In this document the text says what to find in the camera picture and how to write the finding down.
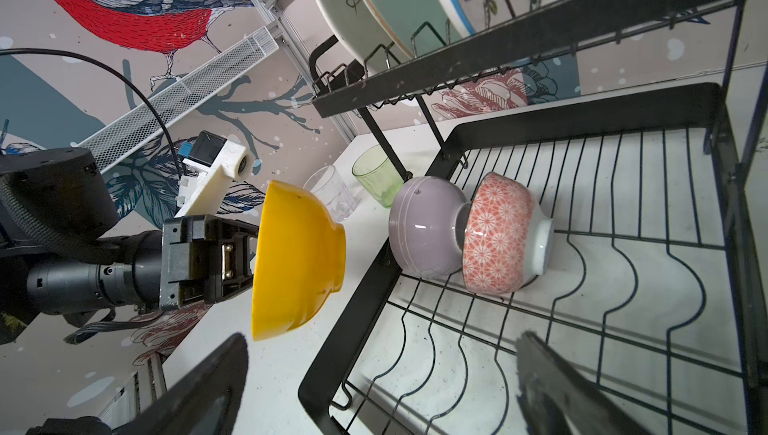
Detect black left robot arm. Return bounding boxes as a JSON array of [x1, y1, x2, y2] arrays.
[[1, 148, 259, 345]]

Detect clear glass tumbler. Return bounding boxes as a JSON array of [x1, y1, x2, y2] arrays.
[[303, 165, 357, 223]]

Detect pale green plate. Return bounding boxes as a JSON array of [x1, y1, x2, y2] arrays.
[[343, 0, 475, 58]]

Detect black two-tier dish rack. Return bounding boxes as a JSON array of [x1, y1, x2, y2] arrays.
[[296, 0, 768, 435]]

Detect pink patterned bowl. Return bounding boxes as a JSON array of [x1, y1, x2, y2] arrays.
[[462, 172, 554, 296]]

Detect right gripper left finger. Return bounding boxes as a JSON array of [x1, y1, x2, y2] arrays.
[[113, 333, 249, 434]]

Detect lilac bowl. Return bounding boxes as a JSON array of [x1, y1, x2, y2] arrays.
[[388, 176, 470, 279]]

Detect white plate left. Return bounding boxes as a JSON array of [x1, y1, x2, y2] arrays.
[[316, 0, 407, 74]]

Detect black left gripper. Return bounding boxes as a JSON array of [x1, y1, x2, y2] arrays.
[[159, 215, 259, 311]]

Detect green glass tumbler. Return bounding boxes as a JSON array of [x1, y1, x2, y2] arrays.
[[352, 145, 404, 208]]

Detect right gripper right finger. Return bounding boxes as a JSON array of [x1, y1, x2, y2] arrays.
[[516, 331, 648, 434]]

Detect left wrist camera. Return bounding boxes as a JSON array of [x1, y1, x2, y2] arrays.
[[174, 131, 255, 218]]

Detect white wire mesh shelf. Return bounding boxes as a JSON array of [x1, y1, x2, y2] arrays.
[[78, 27, 278, 173]]

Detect yellow bowl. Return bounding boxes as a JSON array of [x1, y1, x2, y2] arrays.
[[251, 180, 346, 341]]

